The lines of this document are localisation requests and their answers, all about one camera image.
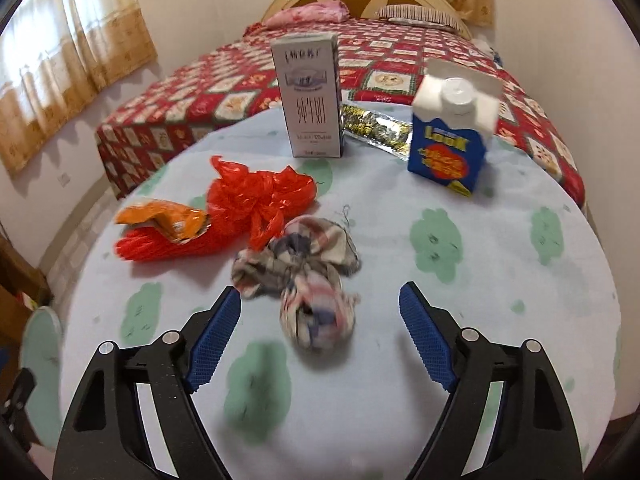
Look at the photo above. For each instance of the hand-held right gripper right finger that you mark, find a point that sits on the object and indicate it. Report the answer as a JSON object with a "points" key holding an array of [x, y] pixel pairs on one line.
{"points": [[427, 340]]}

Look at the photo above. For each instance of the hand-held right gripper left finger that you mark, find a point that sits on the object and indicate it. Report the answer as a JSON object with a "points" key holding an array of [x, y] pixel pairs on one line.
{"points": [[215, 345]]}

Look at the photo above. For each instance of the plaid cloth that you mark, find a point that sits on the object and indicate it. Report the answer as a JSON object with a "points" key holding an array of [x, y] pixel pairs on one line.
{"points": [[310, 285]]}

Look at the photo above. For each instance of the pink pillow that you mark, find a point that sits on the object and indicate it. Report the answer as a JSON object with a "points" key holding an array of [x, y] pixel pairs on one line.
{"points": [[310, 12]]}

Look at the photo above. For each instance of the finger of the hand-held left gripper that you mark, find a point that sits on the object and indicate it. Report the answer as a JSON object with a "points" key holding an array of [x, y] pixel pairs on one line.
{"points": [[17, 400]]}

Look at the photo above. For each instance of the round table with tablecloth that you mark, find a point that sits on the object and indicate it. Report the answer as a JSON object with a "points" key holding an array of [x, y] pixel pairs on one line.
{"points": [[500, 285]]}

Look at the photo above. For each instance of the red plastic bag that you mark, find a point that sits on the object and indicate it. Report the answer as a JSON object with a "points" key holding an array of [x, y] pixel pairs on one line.
{"points": [[260, 195]]}

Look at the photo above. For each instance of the gold and black foil wrapper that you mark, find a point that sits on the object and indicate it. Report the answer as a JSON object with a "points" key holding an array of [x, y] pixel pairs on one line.
{"points": [[375, 127]]}

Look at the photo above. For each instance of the white wall socket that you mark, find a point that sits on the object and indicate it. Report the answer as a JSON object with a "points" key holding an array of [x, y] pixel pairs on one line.
{"points": [[63, 178]]}

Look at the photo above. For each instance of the orange snack wrapper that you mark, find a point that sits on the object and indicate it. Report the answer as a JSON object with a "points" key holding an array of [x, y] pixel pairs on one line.
{"points": [[160, 217]]}

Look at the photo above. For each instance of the striped pillow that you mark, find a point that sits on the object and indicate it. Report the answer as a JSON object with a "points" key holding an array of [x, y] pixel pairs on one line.
{"points": [[420, 14]]}

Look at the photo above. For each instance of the red foam mesh sleeve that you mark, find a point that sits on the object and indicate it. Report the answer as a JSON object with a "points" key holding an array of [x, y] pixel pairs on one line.
{"points": [[200, 247]]}

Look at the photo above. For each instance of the red patterned bedspread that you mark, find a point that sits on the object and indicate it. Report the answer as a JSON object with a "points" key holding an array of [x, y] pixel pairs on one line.
{"points": [[200, 90]]}

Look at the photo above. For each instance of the pile of white and blue clothes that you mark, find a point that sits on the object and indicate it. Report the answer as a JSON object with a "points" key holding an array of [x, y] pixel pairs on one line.
{"points": [[487, 50]]}

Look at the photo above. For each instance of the blue and white drink carton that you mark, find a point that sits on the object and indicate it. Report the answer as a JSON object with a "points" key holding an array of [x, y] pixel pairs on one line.
{"points": [[445, 155]]}

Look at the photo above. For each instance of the grey milk carton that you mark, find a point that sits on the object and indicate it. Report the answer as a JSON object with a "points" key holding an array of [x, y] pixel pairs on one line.
{"points": [[310, 95]]}

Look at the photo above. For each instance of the wooden cabinet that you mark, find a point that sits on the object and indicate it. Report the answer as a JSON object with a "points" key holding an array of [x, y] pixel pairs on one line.
{"points": [[20, 275]]}

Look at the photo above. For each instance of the light blue round stool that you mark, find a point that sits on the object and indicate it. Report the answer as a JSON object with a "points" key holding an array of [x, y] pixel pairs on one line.
{"points": [[42, 360]]}

